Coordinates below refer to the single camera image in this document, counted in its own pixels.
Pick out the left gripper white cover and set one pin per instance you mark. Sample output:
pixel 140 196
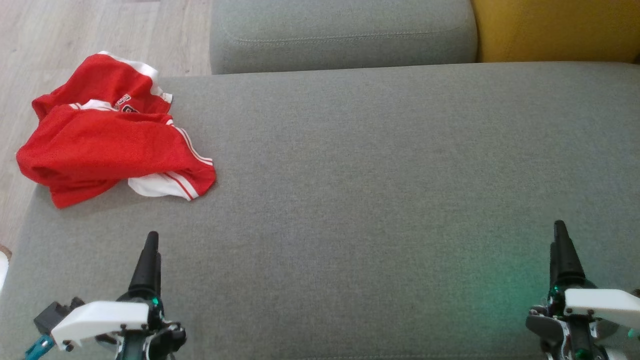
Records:
pixel 100 315

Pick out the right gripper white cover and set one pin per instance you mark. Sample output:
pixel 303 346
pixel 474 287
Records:
pixel 600 300

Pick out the red white-trimmed basketball jersey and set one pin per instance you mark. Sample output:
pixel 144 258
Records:
pixel 100 147

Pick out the red shorts with number 23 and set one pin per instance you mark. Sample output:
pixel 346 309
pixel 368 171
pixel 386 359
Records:
pixel 100 80

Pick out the white round object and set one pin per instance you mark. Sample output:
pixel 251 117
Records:
pixel 2 272

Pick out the large yellow sofa backrest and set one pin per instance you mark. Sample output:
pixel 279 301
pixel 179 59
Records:
pixel 560 27

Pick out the grey sofa seat cushion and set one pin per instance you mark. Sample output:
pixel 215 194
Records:
pixel 340 35

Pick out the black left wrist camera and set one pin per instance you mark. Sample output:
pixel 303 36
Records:
pixel 52 315

